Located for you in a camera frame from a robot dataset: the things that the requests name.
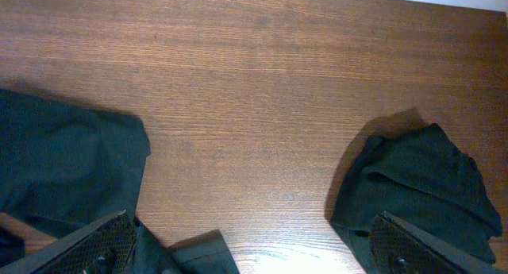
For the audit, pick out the black folded garment right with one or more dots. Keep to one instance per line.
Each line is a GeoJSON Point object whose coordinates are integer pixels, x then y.
{"type": "Point", "coordinates": [424, 179]}

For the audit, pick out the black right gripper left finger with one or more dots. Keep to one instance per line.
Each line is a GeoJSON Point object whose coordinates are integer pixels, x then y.
{"type": "Point", "coordinates": [105, 246]}

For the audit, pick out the black pants with red waistband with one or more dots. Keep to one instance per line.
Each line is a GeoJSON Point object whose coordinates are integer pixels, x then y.
{"type": "Point", "coordinates": [65, 166]}

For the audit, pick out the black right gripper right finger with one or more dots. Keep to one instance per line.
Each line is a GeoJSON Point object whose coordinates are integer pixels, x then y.
{"type": "Point", "coordinates": [399, 247]}

